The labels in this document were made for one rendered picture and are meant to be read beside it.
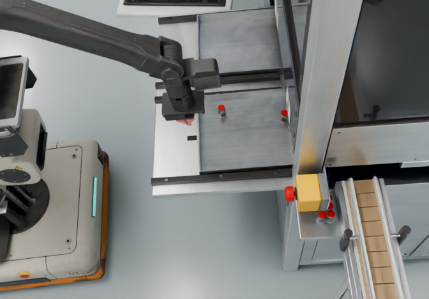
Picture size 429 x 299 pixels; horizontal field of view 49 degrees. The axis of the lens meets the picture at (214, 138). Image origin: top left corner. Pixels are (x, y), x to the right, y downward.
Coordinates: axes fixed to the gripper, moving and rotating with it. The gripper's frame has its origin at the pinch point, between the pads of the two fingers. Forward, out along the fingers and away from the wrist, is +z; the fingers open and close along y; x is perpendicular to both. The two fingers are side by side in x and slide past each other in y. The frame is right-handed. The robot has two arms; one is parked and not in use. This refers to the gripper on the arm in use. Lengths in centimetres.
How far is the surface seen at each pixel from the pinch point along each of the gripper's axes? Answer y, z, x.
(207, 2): 2, 27, 70
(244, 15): 16, 19, 54
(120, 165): -55, 107, 46
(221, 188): 5.5, 20.7, -9.9
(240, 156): 11.4, 20.7, -0.3
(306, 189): 27.8, 6.4, -18.1
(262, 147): 17.9, 20.9, 2.3
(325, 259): 40, 96, -11
